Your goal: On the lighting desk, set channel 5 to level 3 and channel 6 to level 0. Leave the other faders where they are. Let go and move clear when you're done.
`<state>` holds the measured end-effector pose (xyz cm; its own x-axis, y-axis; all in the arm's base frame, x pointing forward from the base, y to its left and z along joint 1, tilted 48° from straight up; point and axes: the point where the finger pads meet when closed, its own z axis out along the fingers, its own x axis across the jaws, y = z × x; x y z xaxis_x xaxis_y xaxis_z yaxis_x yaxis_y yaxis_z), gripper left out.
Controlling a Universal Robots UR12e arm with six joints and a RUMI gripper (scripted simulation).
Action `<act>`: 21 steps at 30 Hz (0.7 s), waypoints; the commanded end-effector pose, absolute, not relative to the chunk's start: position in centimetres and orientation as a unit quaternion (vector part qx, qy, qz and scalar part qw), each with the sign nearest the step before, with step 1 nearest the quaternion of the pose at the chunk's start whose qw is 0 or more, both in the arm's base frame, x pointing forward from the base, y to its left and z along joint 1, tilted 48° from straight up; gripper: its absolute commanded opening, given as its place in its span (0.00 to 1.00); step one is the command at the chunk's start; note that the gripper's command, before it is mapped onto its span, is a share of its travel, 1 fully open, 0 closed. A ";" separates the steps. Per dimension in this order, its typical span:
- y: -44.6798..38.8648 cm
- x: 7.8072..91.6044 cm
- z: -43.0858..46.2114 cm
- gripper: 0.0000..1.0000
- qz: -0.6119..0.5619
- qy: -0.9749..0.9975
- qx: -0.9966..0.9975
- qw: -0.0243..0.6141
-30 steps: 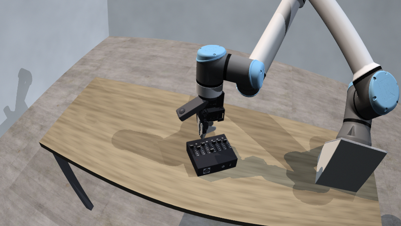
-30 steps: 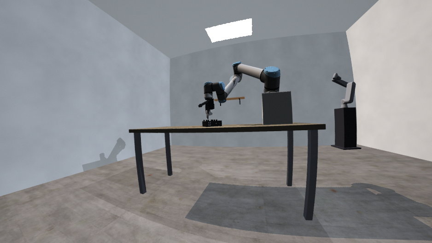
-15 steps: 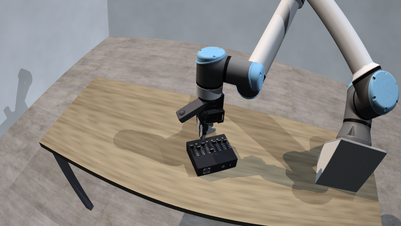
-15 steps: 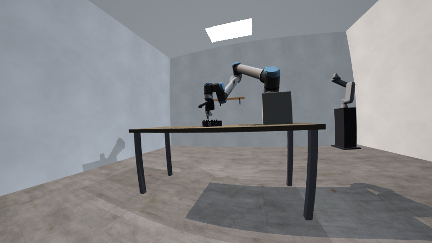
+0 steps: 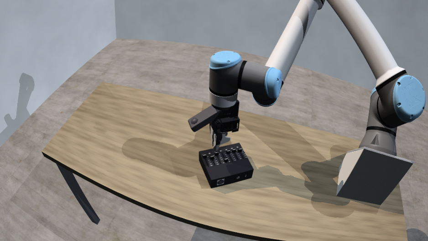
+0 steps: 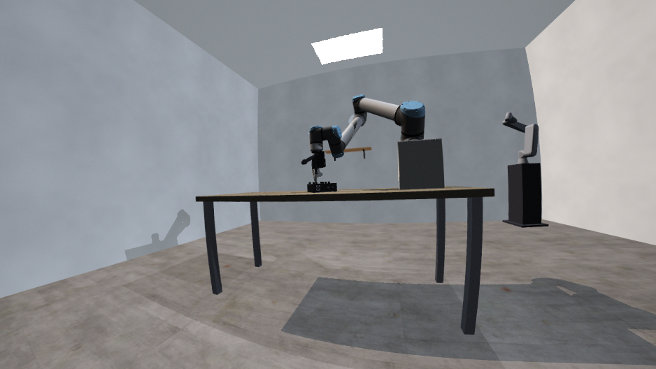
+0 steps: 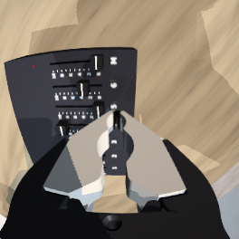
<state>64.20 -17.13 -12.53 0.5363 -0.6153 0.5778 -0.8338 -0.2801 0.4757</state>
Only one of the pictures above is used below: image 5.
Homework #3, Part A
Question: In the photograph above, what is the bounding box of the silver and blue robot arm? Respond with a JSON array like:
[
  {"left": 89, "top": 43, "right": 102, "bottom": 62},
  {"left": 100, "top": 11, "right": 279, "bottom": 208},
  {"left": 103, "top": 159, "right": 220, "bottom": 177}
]
[{"left": 188, "top": 0, "right": 426, "bottom": 156}]

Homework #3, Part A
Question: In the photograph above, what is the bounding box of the dark grey lighting desk panel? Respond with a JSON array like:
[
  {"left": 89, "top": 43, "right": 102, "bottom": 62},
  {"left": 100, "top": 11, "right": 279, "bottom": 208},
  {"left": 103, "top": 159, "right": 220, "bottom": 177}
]
[{"left": 199, "top": 143, "right": 254, "bottom": 188}]

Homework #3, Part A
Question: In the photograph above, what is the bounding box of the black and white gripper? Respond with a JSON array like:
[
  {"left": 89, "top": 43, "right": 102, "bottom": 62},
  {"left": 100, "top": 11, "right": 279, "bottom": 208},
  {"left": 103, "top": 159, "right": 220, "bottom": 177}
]
[{"left": 209, "top": 100, "right": 240, "bottom": 151}]

